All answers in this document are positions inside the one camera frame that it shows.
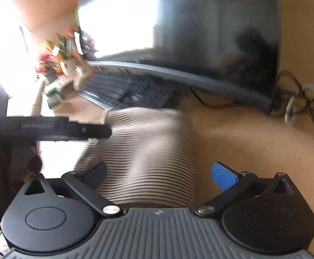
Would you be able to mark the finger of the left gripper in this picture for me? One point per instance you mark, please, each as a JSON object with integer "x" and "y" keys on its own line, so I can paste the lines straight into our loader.
{"x": 80, "y": 131}

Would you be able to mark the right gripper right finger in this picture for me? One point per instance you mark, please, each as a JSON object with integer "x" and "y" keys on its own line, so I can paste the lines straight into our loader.
{"x": 235, "y": 186}

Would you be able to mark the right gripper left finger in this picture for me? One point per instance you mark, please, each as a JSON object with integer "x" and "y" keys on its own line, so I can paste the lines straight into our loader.
{"x": 85, "y": 184}

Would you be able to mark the striped beige knit garment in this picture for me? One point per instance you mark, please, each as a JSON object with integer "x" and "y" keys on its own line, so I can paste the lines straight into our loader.
{"x": 148, "y": 156}

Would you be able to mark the left hand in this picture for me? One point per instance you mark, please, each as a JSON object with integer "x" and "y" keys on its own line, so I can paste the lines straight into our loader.
{"x": 25, "y": 161}

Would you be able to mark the black keyboard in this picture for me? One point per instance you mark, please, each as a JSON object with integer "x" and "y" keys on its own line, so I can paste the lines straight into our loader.
{"x": 124, "y": 90}

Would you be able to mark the colourful desk clutter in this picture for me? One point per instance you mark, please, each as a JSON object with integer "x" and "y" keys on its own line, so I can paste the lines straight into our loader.
{"x": 63, "y": 67}

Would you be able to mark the curved black monitor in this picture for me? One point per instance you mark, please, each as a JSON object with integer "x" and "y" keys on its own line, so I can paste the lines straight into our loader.
{"x": 227, "y": 47}

